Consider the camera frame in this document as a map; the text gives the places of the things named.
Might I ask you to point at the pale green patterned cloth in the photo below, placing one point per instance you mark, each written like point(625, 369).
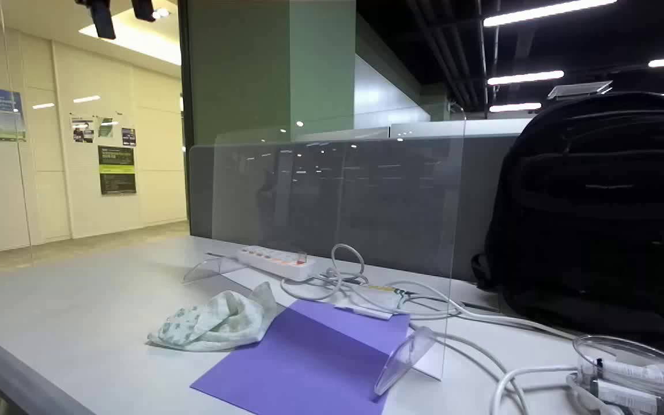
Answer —
point(218, 324)

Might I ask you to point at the clear acrylic screen foot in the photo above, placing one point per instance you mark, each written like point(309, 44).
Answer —
point(208, 269)
point(402, 360)

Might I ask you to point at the clear acrylic screen panel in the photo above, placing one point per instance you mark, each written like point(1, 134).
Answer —
point(392, 232)

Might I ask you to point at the bright recessed ceiling light panel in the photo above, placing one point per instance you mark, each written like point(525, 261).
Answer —
point(144, 37)

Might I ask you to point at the green building column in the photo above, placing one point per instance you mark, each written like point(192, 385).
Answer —
point(270, 70)

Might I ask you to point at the grey desk partition panel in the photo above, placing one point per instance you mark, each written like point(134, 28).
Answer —
point(309, 199)

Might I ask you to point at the white power strip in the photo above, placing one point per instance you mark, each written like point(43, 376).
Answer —
point(278, 263)

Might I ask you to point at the purple paper sheet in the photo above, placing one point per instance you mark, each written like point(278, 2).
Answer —
point(309, 360)

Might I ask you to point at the grey ceiling mounted unit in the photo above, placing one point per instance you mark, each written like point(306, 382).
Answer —
point(578, 91)

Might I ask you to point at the black backpack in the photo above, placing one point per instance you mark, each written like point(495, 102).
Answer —
point(600, 215)

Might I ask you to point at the white plug adapter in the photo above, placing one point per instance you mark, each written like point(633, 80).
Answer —
point(623, 399)
point(633, 374)

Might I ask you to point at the small wall photo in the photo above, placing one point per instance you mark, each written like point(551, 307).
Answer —
point(127, 138)
point(106, 127)
point(84, 131)

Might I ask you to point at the dark green wall sign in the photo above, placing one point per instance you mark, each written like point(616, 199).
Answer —
point(117, 157)
point(118, 184)

